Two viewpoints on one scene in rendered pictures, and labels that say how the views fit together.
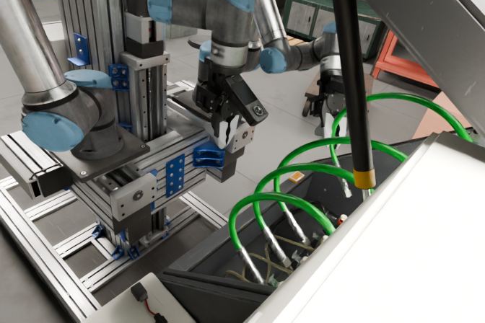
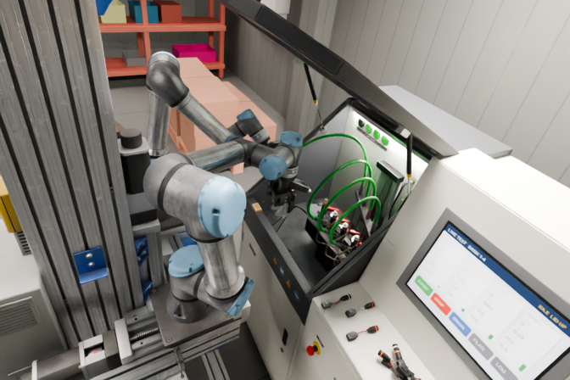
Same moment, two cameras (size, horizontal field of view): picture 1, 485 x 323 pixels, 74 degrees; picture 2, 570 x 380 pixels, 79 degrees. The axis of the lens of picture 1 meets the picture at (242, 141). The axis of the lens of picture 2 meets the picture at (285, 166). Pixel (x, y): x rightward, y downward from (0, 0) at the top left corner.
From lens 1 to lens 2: 1.13 m
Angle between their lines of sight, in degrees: 56
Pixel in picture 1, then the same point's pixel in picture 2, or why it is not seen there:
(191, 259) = (304, 281)
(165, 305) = (334, 295)
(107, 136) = not seen: hidden behind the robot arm
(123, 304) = (330, 314)
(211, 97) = (287, 195)
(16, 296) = not seen: outside the picture
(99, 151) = not seen: hidden behind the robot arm
